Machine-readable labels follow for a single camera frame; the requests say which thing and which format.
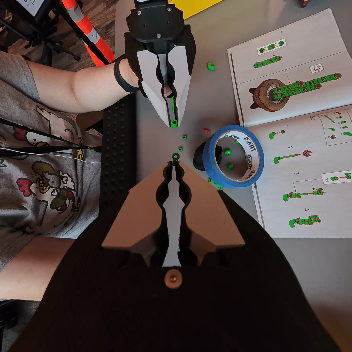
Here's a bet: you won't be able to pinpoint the lego instruction booklet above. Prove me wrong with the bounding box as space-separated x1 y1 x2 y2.
227 8 352 239

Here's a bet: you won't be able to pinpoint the grey printed t-shirt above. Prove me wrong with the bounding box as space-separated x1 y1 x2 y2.
0 51 103 271

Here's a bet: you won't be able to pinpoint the black chair base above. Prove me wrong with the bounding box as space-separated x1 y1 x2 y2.
0 15 81 66

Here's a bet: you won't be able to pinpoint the black tripod leg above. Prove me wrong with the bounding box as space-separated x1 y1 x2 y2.
49 0 111 65

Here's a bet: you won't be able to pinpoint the black cable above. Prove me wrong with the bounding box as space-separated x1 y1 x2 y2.
0 118 102 153

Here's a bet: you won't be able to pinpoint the orange and white cone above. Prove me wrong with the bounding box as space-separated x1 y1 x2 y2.
61 0 115 67

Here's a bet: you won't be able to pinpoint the blue masking tape roll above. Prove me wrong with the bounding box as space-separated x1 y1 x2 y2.
202 125 265 188

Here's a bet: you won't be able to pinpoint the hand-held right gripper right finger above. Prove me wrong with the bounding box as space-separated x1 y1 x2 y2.
176 162 246 267

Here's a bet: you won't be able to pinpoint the white cable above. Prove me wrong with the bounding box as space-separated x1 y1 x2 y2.
0 147 101 164

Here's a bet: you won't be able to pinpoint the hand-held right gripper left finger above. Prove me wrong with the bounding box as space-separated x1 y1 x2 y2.
102 162 176 267

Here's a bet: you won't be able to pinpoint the black wristband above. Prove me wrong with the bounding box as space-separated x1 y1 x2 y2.
113 56 140 93

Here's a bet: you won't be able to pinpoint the black round knob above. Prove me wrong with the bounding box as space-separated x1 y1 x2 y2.
192 142 223 171

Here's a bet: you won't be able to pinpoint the person's left hand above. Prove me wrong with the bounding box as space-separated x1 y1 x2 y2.
121 59 142 89

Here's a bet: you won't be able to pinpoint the grey shorts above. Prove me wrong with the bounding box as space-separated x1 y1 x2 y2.
0 299 42 352

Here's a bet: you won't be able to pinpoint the person's left forearm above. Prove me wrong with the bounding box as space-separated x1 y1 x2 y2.
26 58 121 114

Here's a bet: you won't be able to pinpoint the black studded mat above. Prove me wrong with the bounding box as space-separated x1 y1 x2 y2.
98 95 137 218

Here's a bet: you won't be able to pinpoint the person's right forearm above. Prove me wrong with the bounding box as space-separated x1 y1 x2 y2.
0 236 79 302

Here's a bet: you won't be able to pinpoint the green lego axle with elbow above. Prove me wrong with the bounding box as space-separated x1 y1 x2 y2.
170 96 178 127

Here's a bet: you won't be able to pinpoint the yellow paper sheet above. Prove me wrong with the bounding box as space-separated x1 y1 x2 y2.
175 0 224 20

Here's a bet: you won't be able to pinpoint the white labelled box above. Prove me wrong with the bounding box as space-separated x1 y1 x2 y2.
16 0 46 17

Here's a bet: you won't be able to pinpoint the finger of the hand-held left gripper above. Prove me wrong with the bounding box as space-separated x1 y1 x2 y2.
137 51 172 127
167 45 192 127

